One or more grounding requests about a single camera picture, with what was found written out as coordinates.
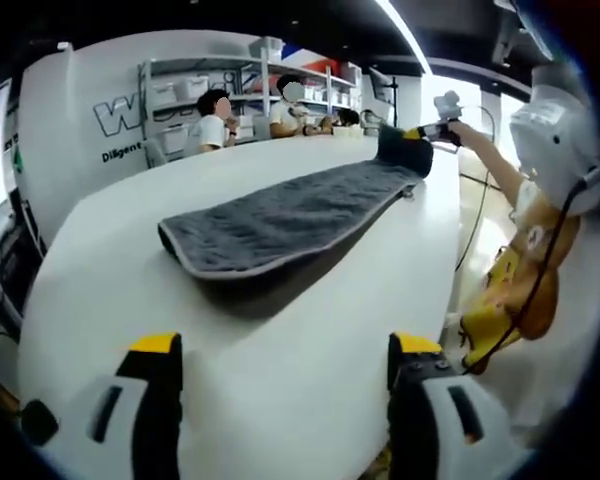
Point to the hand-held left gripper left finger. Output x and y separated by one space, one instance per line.
150 415

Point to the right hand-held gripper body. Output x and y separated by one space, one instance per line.
449 106

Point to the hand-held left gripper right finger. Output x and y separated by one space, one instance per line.
420 420

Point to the dark grey fluffy towel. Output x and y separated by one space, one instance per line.
280 220

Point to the person's right hand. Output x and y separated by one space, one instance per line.
460 135

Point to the black monitor on stand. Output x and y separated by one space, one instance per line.
380 85

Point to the long ceiling light strip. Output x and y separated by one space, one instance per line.
405 30

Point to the white table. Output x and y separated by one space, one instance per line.
240 360

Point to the white grey chest-worn device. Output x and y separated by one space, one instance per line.
550 140

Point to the black round object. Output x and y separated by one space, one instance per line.
39 422

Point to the black equipment cart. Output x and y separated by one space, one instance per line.
10 260

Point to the metal shelf with white bins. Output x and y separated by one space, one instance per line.
182 90

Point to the green hanging cloth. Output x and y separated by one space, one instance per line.
18 162

